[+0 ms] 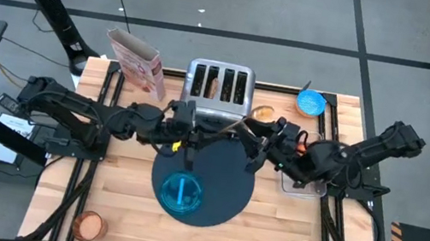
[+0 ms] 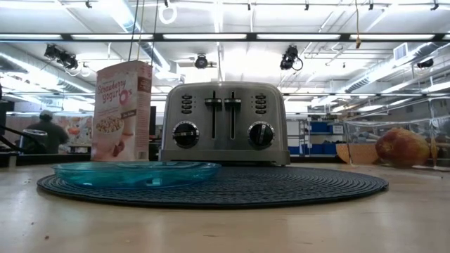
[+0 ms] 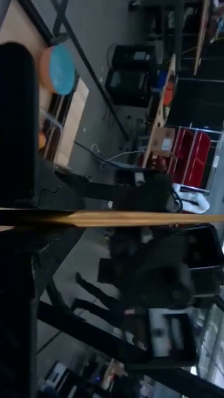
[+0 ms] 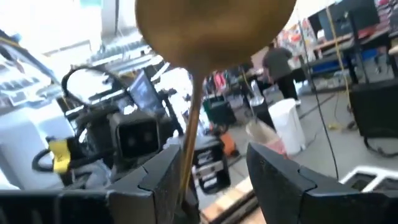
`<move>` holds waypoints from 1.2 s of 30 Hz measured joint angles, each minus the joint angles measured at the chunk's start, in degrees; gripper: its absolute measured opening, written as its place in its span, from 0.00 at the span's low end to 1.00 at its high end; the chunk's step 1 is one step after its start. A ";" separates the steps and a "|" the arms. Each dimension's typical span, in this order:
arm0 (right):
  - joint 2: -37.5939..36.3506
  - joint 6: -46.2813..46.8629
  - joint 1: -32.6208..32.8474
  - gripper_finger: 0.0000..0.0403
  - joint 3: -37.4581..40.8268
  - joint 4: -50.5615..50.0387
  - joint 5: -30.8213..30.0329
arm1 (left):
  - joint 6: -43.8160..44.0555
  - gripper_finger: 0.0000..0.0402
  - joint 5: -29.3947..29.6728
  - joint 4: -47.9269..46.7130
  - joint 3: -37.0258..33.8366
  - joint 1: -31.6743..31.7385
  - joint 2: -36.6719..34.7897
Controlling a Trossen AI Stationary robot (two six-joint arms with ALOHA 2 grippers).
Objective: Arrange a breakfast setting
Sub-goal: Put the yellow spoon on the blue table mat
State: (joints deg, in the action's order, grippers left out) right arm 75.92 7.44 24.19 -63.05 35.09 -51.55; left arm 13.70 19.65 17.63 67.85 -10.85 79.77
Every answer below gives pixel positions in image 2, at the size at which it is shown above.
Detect dark blue round placemat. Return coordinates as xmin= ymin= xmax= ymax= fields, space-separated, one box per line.
xmin=37 ymin=165 xmax=390 ymax=210

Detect teal transparent plate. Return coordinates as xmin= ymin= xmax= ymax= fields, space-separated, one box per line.
xmin=51 ymin=160 xmax=222 ymax=189

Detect pink strawberry yogurt cereal box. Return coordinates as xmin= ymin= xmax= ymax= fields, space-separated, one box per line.
xmin=90 ymin=60 xmax=154 ymax=163

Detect silver four-slot toaster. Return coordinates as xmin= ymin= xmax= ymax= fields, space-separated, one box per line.
xmin=158 ymin=81 xmax=291 ymax=167

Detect black ceiling spotlight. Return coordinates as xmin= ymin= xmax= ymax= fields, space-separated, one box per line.
xmin=279 ymin=44 xmax=304 ymax=72
xmin=44 ymin=44 xmax=79 ymax=71
xmin=194 ymin=53 xmax=210 ymax=70

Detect blue storage bins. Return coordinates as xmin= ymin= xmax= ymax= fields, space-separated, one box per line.
xmin=287 ymin=121 xmax=339 ymax=156

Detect black overhead beam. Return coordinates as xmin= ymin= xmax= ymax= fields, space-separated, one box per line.
xmin=0 ymin=32 xmax=450 ymax=44

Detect clear plastic container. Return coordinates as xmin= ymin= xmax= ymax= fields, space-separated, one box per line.
xmin=342 ymin=96 xmax=450 ymax=172

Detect person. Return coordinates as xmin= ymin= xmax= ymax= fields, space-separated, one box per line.
xmin=26 ymin=110 xmax=70 ymax=155

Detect red yellow fruit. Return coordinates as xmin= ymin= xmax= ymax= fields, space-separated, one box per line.
xmin=374 ymin=126 xmax=432 ymax=168

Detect black cylindrical bin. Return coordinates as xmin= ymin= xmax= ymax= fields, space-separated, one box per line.
xmin=19 ymin=129 xmax=49 ymax=155

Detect yellow hanging cable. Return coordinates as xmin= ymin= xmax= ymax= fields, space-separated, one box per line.
xmin=354 ymin=0 xmax=363 ymax=50

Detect black metal table frame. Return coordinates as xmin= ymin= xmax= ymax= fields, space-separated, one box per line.
xmin=0 ymin=151 xmax=347 ymax=168

